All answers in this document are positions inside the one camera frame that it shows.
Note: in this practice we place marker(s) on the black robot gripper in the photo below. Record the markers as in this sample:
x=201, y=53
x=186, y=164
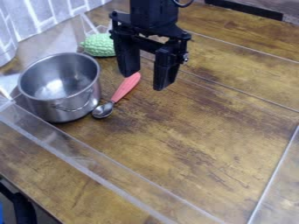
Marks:
x=161, y=39

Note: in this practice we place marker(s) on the pink handled metal spoon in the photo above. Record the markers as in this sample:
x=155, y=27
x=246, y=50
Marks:
x=105, y=110

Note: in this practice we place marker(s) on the stainless steel pot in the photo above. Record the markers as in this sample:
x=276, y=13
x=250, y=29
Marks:
x=61, y=86

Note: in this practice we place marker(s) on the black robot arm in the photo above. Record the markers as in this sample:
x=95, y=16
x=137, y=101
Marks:
x=147, y=12

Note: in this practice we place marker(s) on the green bitter melon toy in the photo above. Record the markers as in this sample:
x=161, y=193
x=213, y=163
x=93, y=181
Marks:
x=99, y=45

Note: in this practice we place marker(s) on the black bar at back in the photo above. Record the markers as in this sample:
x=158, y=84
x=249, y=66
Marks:
x=248, y=9

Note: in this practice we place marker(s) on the clear acrylic barrier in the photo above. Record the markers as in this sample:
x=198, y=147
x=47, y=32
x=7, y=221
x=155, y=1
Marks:
x=204, y=153

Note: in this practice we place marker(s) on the black table leg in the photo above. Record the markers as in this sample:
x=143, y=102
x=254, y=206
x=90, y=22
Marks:
x=23, y=206

